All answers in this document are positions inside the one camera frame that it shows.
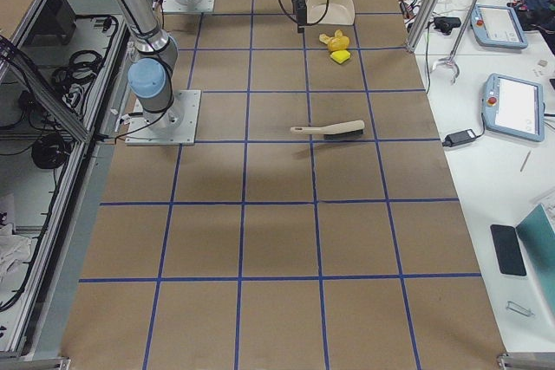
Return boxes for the beige plastic dustpan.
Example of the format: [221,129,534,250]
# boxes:
[306,0,355,26]

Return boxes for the beige hand brush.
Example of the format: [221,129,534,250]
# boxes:
[290,120,365,140]

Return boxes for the crumpled yellow paper ball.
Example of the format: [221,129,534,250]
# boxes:
[318,29,350,52]

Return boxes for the yellow sponge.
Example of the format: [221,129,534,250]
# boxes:
[330,49,351,64]

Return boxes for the black webcam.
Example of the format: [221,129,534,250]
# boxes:
[433,16,461,36]

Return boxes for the far teach pendant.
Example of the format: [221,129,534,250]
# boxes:
[471,4,528,49]

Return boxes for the teach pendant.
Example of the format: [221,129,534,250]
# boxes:
[471,4,528,49]
[481,74,545,142]

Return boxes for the black power adapter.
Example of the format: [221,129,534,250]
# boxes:
[442,129,478,148]

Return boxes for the near teach pendant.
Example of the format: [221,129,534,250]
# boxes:
[481,74,545,142]

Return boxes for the black smartphone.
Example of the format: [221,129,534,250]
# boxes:
[490,224,526,276]

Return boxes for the teal laptop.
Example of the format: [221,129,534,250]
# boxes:
[516,204,554,328]

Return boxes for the white crumpled cloth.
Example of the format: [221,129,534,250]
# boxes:
[0,194,34,289]

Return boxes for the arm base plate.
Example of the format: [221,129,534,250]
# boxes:
[125,90,201,146]
[162,0,215,15]

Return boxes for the green handled reach grabber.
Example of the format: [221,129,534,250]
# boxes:
[432,0,478,84]

